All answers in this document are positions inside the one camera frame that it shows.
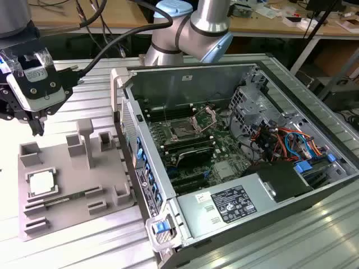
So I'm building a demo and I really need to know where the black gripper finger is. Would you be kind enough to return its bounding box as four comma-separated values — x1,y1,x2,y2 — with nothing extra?
27,117,45,137

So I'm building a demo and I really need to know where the silver square CPU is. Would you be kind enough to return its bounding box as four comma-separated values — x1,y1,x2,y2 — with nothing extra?
29,170,57,196

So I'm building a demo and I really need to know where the black RAM slot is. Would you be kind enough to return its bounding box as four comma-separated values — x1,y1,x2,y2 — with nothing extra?
145,103,194,122
161,134,214,154

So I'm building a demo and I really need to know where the CPU socket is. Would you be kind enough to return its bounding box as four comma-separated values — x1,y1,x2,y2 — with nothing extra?
168,119,194,141

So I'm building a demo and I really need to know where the black expansion slot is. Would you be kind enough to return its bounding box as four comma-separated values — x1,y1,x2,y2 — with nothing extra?
168,169,208,183

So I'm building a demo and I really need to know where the grey parts rack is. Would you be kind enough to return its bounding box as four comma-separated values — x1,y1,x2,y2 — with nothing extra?
17,118,135,242

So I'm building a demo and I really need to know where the green RAM stick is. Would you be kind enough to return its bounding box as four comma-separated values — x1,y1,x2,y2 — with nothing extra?
44,190,88,207

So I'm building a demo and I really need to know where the open PC case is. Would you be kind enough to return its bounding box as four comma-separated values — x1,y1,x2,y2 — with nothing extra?
110,53,359,269

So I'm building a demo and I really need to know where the metal socket cover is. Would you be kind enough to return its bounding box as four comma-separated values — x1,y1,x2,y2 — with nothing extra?
190,106,218,134

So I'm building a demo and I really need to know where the black expansion card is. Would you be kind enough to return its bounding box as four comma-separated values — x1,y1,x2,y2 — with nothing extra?
175,147,213,169

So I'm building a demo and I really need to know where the grey power supply unit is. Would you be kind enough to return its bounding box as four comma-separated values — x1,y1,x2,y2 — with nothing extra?
176,172,277,239

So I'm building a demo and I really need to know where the green motherboard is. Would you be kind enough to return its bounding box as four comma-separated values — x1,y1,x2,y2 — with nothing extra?
140,100,253,197

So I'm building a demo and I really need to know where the silver chipset heat sink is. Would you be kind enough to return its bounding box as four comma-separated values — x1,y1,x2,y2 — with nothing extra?
214,162,235,179

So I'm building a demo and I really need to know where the silver drive cage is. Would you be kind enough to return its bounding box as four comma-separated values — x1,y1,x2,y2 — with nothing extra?
228,85,281,138

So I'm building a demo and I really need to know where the black plastic air shroud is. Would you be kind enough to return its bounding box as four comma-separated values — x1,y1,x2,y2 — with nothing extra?
241,162,314,202

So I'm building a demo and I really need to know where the white small box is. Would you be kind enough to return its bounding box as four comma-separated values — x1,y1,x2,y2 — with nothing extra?
283,15,309,29

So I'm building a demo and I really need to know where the black tripod pole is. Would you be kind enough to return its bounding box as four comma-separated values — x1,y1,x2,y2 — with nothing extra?
302,0,340,40

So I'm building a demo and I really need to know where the black equipment box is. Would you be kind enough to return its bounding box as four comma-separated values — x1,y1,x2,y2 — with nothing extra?
319,81,359,113

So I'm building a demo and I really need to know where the brown cardboard box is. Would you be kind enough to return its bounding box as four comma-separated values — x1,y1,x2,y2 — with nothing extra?
314,41,359,79

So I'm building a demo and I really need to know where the cardboard tray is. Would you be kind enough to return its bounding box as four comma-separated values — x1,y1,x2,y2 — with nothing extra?
336,18,359,34

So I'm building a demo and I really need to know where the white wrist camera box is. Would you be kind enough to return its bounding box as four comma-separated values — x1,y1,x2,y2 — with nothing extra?
5,47,73,113

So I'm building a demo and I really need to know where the thin black cable brass sleeve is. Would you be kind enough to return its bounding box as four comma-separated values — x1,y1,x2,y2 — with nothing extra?
40,0,107,37

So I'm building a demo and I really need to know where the thick black cable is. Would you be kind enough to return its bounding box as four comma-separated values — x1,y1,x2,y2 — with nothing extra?
54,0,174,87

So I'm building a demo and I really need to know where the wooden desk white frame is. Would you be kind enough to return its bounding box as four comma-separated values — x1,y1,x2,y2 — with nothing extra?
228,0,359,73

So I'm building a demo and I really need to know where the blue wire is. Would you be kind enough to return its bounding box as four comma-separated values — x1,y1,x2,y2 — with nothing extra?
284,131,312,161

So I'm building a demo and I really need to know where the orange wire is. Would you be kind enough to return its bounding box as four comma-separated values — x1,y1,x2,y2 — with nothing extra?
291,128,329,156

